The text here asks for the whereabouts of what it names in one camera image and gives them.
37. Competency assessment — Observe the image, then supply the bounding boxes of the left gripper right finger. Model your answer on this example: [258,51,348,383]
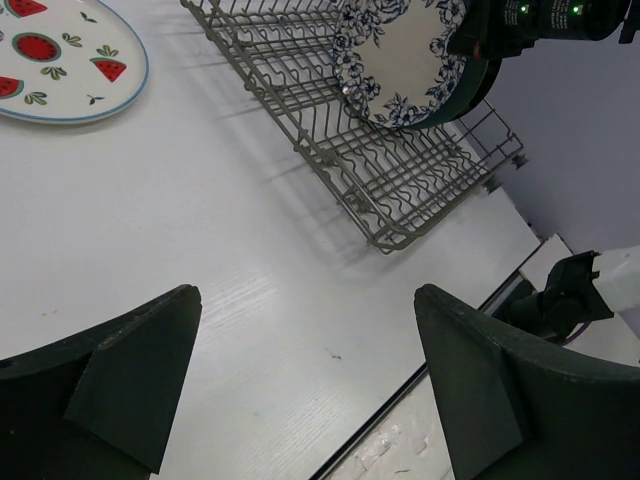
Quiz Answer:
[414,284,639,479]

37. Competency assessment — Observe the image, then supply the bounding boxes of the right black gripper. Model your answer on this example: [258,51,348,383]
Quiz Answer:
[447,0,639,60]

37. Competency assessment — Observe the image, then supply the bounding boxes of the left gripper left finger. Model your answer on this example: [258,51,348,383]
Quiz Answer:
[1,285,202,479]

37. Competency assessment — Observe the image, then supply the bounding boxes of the blue floral plate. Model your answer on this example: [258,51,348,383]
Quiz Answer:
[331,1,498,130]

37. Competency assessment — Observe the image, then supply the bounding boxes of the white watermelon plate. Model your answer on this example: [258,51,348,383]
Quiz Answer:
[1,1,150,124]

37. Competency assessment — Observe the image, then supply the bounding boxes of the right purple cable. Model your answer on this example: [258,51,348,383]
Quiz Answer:
[557,322,594,346]

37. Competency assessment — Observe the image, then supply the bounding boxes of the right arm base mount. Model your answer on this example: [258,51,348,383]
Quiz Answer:
[492,251,614,346]

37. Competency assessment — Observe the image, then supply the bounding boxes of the grey wire dish rack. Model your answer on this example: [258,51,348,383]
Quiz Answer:
[186,1,526,254]

